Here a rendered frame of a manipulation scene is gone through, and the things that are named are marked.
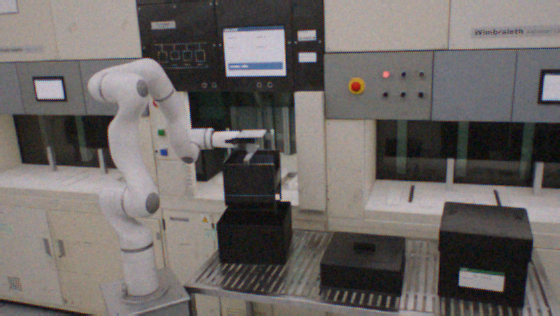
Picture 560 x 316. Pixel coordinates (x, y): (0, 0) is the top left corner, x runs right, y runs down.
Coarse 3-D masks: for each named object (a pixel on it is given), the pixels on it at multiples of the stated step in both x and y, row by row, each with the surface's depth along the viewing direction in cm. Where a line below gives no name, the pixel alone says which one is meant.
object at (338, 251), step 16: (336, 240) 195; (352, 240) 194; (368, 240) 193; (384, 240) 193; (400, 240) 192; (336, 256) 182; (352, 256) 181; (368, 256) 180; (384, 256) 180; (400, 256) 179; (320, 272) 179; (336, 272) 176; (352, 272) 175; (368, 272) 173; (384, 272) 171; (400, 272) 170; (320, 288) 180; (336, 288) 178; (352, 288) 176; (368, 288) 175; (384, 288) 173; (400, 288) 173
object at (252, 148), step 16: (256, 144) 201; (224, 176) 194; (240, 176) 193; (256, 176) 192; (272, 176) 191; (224, 192) 196; (240, 192) 195; (256, 192) 194; (272, 192) 193; (240, 208) 202; (256, 208) 202; (272, 208) 201
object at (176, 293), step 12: (168, 276) 194; (108, 288) 187; (180, 288) 185; (108, 300) 179; (156, 300) 177; (168, 300) 177; (180, 300) 177; (108, 312) 184; (120, 312) 171; (132, 312) 171; (144, 312) 172; (156, 312) 174; (168, 312) 177; (180, 312) 179
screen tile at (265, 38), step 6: (258, 36) 214; (264, 36) 213; (270, 36) 212; (258, 42) 215; (264, 42) 214; (270, 42) 213; (276, 42) 212; (276, 48) 213; (258, 54) 216; (264, 54) 215; (270, 54) 215; (276, 54) 214; (282, 54) 213
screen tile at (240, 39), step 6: (228, 36) 218; (234, 36) 217; (240, 36) 216; (228, 42) 219; (234, 42) 218; (240, 42) 217; (246, 42) 216; (246, 48) 217; (252, 48) 216; (228, 54) 220; (234, 54) 220; (240, 54) 219; (246, 54) 218; (252, 54) 217
